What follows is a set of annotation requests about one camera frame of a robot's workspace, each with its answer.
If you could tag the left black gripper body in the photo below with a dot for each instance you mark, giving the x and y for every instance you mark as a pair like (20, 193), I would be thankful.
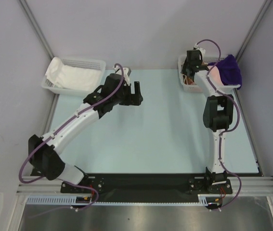
(125, 97)

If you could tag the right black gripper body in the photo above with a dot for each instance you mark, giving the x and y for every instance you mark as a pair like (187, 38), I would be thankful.
(189, 71)

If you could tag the yellow patterned towel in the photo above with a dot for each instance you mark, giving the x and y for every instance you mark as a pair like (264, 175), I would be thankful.
(187, 80)

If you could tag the white towel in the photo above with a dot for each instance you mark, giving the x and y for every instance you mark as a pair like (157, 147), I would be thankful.
(71, 75)

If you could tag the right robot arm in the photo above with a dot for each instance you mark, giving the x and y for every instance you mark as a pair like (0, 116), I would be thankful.
(217, 115)

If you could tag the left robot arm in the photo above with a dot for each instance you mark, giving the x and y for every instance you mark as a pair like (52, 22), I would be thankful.
(45, 151)

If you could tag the white basket with towels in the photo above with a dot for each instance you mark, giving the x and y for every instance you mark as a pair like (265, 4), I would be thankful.
(195, 88)

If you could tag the pink towel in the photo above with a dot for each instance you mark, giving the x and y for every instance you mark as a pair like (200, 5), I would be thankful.
(214, 76)

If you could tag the purple towel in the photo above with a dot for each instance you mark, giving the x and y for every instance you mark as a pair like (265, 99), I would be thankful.
(229, 71)

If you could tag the empty white plastic basket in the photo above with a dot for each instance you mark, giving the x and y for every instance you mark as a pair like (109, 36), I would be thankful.
(88, 63)

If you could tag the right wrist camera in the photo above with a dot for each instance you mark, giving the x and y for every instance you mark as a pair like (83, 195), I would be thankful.
(202, 50)

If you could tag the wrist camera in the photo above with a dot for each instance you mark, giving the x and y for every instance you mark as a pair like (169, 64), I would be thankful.
(202, 50)
(126, 72)

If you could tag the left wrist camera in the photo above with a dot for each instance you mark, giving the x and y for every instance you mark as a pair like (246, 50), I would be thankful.
(126, 72)

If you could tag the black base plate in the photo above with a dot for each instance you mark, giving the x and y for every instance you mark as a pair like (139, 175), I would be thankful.
(154, 188)

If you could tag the right aluminium corner post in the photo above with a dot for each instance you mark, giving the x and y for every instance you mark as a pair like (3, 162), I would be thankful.
(252, 30)

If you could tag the aluminium corner post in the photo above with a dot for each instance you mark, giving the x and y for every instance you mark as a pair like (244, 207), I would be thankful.
(252, 30)
(36, 28)

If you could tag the left aluminium corner post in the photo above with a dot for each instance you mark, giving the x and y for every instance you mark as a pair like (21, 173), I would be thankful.
(36, 28)

